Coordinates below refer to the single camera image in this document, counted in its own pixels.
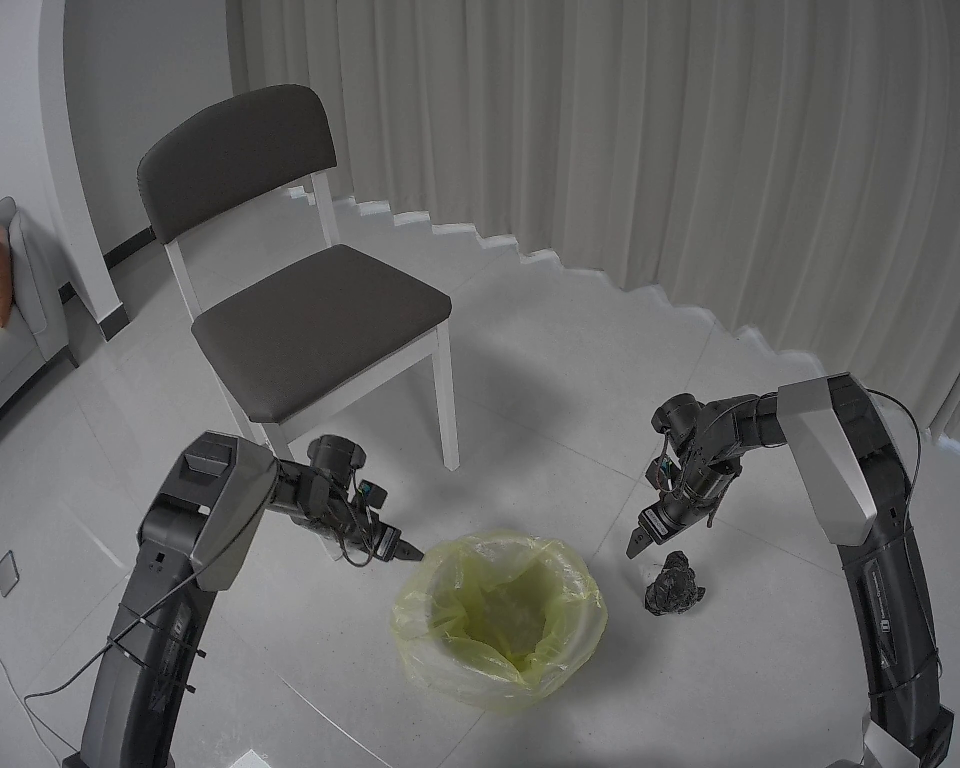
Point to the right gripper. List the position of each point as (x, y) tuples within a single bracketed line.
[(694, 499)]

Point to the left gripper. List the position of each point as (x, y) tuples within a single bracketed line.
[(371, 536)]

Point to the yellow plastic bag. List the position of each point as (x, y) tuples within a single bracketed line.
[(495, 615)]

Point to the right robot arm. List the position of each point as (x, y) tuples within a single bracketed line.
[(825, 450)]

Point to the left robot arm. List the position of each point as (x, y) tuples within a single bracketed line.
[(225, 495)]

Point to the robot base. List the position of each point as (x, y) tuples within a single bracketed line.
[(874, 750)]

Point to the crumpled black plastic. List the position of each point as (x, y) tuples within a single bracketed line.
[(675, 589)]

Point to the dark grey padded chair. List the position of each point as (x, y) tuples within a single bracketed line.
[(322, 322)]

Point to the white curtain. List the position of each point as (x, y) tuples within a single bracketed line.
[(600, 150)]

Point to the pale grey sofa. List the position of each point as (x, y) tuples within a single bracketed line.
[(30, 300)]

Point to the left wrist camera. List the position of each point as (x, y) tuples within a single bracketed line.
[(373, 495)]

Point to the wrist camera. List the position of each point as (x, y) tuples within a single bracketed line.
[(660, 474), (373, 495)]

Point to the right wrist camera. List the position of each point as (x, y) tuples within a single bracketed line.
[(660, 474)]

